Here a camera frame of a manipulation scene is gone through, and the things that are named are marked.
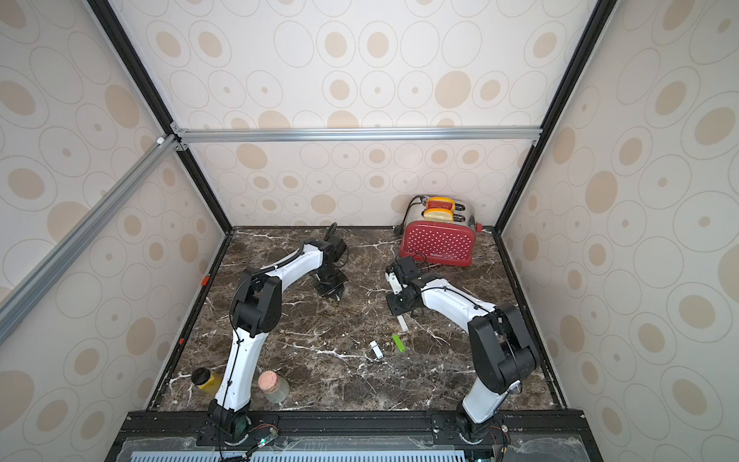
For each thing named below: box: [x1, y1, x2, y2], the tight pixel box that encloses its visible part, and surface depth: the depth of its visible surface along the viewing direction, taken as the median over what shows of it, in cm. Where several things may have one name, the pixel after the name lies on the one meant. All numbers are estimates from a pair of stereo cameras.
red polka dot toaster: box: [400, 194, 484, 268], surface depth 101 cm
